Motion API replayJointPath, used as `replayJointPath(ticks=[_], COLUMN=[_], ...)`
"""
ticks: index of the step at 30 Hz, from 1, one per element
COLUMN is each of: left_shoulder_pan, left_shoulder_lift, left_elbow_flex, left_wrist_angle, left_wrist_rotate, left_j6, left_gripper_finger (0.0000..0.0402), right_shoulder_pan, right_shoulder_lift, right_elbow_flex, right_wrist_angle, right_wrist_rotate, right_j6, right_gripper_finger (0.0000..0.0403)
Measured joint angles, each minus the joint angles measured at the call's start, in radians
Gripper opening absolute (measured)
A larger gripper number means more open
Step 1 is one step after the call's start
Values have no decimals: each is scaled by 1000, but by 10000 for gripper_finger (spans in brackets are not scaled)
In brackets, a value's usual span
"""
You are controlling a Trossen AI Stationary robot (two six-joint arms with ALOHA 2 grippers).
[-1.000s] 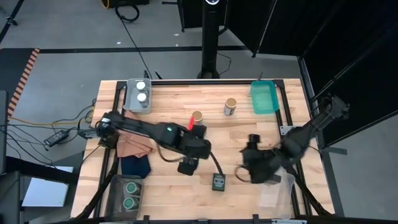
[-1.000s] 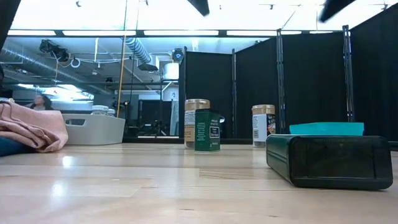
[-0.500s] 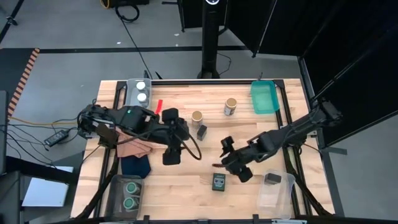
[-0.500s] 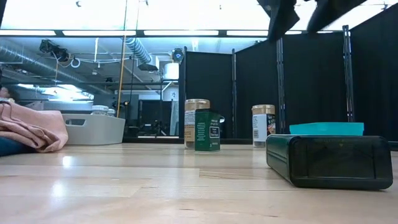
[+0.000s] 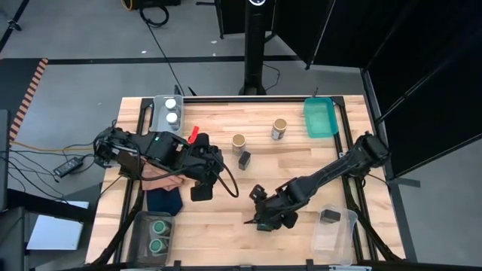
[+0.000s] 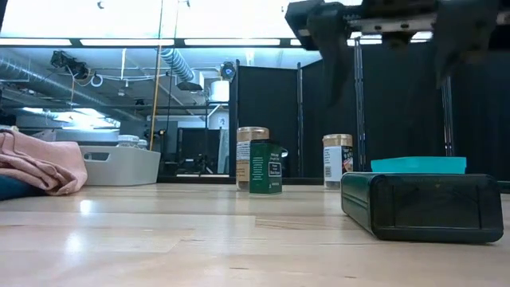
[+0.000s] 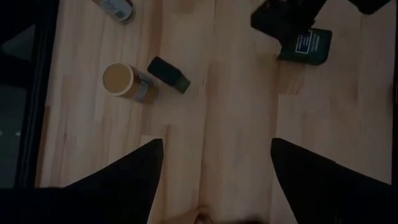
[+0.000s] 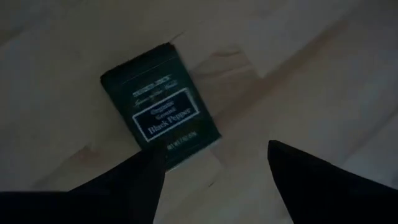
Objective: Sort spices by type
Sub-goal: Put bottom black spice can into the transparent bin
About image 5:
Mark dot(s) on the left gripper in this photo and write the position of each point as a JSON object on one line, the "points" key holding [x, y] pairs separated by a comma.
{"points": [[203, 167]]}

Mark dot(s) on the teal plastic tray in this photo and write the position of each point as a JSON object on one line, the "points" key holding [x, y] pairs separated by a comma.
{"points": [[320, 116]]}

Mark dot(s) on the red tape tag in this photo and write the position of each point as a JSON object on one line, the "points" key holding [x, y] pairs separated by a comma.
{"points": [[194, 134]]}

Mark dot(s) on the smoky clear plastic bin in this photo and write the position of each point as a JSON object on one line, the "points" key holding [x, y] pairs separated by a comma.
{"points": [[145, 226]]}

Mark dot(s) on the clear plastic container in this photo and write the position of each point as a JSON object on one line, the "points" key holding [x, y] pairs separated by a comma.
{"points": [[331, 241]]}

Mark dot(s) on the black aluminium table frame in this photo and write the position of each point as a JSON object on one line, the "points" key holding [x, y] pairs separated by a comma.
{"points": [[244, 99]]}

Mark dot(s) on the green-lid herb jar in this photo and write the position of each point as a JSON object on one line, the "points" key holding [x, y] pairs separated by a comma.
{"points": [[161, 227], [157, 245]]}

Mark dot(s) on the white board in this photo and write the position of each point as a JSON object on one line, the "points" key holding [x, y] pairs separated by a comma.
{"points": [[56, 229]]}

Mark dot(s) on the gold-lid spice jar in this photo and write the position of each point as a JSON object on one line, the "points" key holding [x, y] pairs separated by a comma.
{"points": [[238, 143], [279, 127]]}

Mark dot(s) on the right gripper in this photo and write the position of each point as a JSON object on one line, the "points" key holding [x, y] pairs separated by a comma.
{"points": [[276, 207]]}

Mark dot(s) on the black tripod leg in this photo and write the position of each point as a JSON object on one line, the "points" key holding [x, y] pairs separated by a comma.
{"points": [[13, 23]]}

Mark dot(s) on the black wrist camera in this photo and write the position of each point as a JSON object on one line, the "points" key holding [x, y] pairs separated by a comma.
{"points": [[202, 141], [258, 193]]}

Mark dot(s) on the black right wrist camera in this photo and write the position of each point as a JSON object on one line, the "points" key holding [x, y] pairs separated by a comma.
{"points": [[258, 193]]}

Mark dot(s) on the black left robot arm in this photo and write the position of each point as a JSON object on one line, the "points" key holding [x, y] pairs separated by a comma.
{"points": [[162, 147]]}

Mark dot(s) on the large black partition panel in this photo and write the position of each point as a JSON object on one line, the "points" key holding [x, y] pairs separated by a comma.
{"points": [[425, 75]]}

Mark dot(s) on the black tower stand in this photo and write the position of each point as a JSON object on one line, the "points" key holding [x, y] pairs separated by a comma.
{"points": [[255, 45]]}

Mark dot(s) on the navy blue cloth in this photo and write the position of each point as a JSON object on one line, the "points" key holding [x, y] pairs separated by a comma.
{"points": [[163, 201]]}

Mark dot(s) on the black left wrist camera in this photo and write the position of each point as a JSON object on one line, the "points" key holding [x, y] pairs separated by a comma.
{"points": [[202, 141]]}

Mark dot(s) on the black power adapter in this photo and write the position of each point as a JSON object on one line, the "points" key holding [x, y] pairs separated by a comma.
{"points": [[68, 166]]}

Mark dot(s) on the orange black striped tape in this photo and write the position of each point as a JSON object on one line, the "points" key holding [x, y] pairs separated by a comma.
{"points": [[30, 94]]}

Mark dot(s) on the dark monitor edge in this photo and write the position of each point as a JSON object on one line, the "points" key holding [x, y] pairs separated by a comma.
{"points": [[3, 158]]}

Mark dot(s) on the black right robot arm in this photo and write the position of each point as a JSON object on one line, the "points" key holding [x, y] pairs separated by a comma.
{"points": [[339, 165]]}

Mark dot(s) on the pink cloth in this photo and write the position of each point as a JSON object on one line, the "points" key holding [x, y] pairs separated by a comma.
{"points": [[162, 182]]}

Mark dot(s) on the green spice tin black lid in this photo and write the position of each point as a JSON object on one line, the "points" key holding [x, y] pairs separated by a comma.
{"points": [[244, 160], [264, 227], [330, 216]]}

